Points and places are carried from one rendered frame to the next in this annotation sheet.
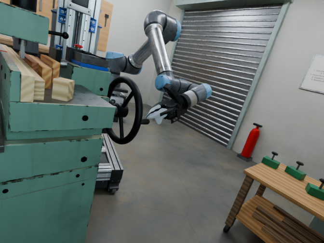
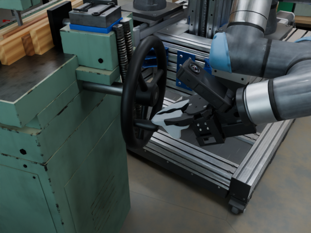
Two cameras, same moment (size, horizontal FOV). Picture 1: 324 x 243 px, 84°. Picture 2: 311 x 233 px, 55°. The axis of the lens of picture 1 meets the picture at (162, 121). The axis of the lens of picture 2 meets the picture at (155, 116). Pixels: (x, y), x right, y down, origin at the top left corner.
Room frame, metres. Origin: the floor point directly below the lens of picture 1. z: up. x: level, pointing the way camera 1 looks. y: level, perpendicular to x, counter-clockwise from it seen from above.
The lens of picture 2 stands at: (0.49, -0.41, 1.21)
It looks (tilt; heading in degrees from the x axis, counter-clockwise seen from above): 36 degrees down; 65
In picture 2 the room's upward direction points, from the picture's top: straight up
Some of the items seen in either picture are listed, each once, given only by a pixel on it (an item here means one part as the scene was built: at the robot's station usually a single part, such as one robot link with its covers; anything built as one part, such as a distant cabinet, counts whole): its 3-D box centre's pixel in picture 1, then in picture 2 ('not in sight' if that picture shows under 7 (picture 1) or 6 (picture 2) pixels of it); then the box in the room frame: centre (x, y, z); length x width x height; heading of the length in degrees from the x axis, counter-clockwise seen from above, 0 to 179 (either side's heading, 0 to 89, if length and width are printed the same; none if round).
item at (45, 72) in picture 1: (36, 69); (36, 35); (0.53, 0.40, 0.93); 0.26 x 0.02 x 0.05; 47
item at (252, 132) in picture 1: (251, 141); not in sight; (2.79, -1.45, 0.30); 0.19 x 0.18 x 0.60; 134
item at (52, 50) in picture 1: (63, 64); (72, 23); (0.62, 0.37, 0.95); 0.09 x 0.07 x 0.09; 47
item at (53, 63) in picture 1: (48, 68); (54, 31); (0.57, 0.39, 0.93); 0.16 x 0.02 x 0.06; 47
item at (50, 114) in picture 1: (57, 87); (73, 52); (0.61, 0.38, 0.87); 0.61 x 0.30 x 0.06; 47
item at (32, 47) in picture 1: (26, 38); not in sight; (1.06, 0.87, 0.98); 0.13 x 0.12 x 0.14; 44
